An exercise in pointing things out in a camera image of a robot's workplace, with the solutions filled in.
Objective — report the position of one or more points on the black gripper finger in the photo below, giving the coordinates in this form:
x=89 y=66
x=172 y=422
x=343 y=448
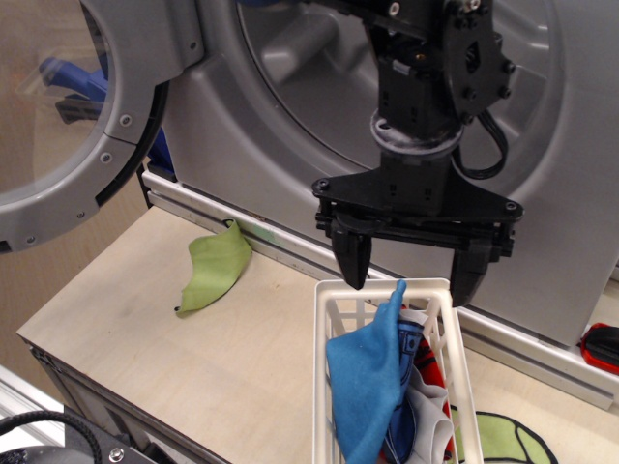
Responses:
x=353 y=253
x=468 y=271

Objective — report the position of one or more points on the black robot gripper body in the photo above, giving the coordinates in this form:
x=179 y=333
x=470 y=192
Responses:
x=421 y=201

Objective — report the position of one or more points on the light green cloth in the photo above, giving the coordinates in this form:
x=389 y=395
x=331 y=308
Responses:
x=217 y=263

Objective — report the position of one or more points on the aluminium profile rail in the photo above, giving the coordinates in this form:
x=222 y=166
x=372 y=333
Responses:
x=560 y=367

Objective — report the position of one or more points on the white plastic laundry basket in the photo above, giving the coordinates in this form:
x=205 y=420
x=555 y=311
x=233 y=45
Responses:
x=339 y=310

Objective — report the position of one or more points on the green black-edged cloth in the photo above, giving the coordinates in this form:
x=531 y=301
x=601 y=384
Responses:
x=506 y=440

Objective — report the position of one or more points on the grey round machine door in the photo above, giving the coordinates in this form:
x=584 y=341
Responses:
x=62 y=155

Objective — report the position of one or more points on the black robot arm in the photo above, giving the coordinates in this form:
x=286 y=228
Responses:
x=440 y=68

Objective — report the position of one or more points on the red black tool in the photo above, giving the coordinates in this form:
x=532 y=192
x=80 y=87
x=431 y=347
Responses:
x=599 y=347

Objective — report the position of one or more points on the blue plastic object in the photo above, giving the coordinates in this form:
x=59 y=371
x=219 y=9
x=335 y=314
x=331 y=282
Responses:
x=65 y=74

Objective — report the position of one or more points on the red printed cloth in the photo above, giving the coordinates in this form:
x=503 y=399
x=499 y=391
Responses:
x=429 y=369

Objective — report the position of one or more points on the grey toy laundry machine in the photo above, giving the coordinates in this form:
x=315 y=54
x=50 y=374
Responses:
x=286 y=95

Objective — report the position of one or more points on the blue patterned cloth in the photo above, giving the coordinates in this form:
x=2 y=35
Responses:
x=400 y=437

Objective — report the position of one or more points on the grey white cloth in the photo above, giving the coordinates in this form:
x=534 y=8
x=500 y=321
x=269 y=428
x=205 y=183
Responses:
x=434 y=428

